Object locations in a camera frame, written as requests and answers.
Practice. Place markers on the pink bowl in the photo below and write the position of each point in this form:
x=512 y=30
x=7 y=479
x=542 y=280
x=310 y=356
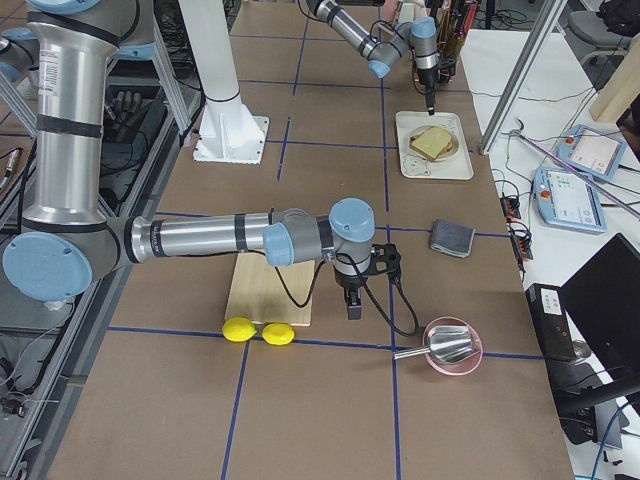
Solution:
x=464 y=367

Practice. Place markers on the grey folded cloth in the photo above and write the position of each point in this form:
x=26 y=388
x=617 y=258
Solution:
x=451 y=238

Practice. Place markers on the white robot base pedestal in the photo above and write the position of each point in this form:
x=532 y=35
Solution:
x=228 y=132

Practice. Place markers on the teach pendant far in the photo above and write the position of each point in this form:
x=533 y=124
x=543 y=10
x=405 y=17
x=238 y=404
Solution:
x=592 y=151

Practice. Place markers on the bread slice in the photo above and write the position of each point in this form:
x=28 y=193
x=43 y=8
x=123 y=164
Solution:
x=431 y=142

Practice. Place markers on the cream bear tray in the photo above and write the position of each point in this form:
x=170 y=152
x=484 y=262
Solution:
x=432 y=147

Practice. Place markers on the steel scoop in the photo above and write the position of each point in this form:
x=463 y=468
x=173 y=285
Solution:
x=445 y=345

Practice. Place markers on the yellow lemon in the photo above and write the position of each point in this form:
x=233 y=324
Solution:
x=238 y=329
x=278 y=334

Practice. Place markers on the black monitor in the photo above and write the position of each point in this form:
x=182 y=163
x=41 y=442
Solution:
x=602 y=300

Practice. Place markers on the teach pendant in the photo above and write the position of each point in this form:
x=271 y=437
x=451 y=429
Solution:
x=565 y=201
x=592 y=151

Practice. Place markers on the white round plate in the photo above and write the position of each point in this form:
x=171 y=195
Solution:
x=435 y=150

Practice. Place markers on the wooden cutting board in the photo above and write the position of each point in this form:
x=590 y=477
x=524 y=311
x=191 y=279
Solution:
x=257 y=294

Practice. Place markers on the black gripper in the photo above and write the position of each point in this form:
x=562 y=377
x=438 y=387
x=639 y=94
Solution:
x=426 y=80
x=349 y=288

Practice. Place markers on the yellow lemon right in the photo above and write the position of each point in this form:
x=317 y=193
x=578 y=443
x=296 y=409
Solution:
x=278 y=334

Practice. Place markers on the aluminium frame post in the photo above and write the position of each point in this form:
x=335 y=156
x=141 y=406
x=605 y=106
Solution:
x=542 y=28

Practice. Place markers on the yellow lemon left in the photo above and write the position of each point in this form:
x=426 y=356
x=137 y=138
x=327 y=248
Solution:
x=238 y=329

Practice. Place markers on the black computer box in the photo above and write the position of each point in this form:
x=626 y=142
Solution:
x=550 y=322

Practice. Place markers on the teach pendant near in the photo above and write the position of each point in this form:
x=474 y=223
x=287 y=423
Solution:
x=565 y=201

